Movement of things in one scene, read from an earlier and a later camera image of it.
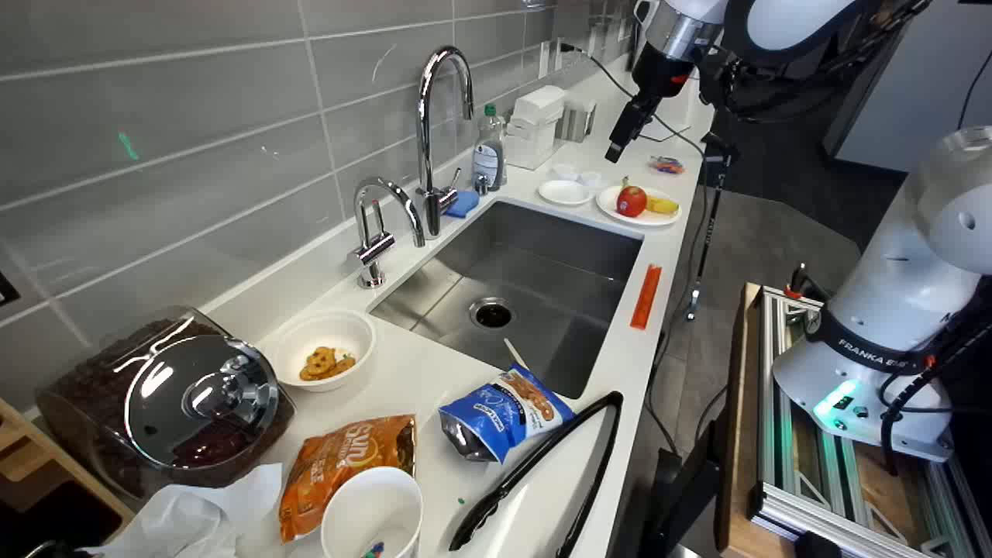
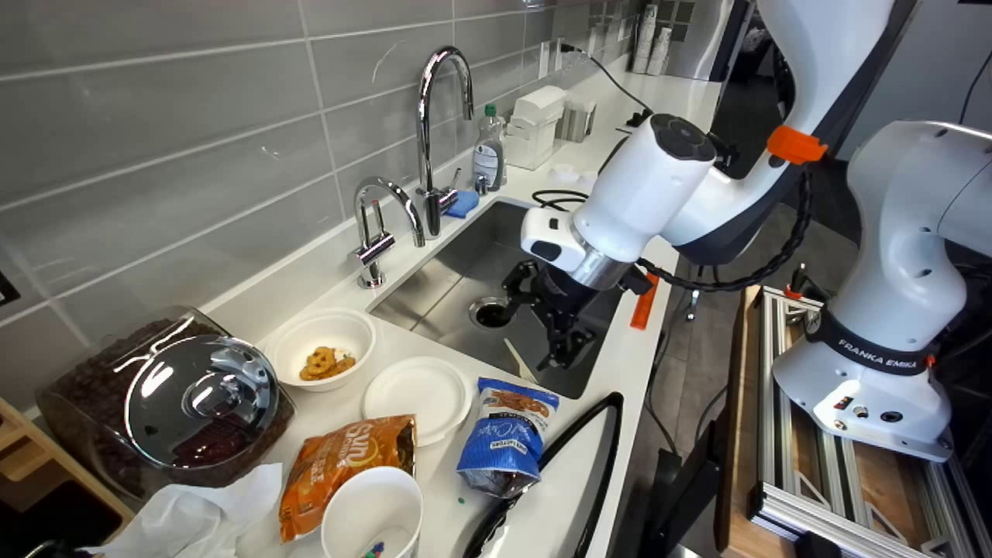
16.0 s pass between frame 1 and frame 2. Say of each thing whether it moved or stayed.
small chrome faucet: stayed
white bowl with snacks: stayed
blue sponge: stayed
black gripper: moved
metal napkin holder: stayed
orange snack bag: stayed
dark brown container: stayed
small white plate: moved
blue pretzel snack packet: moved
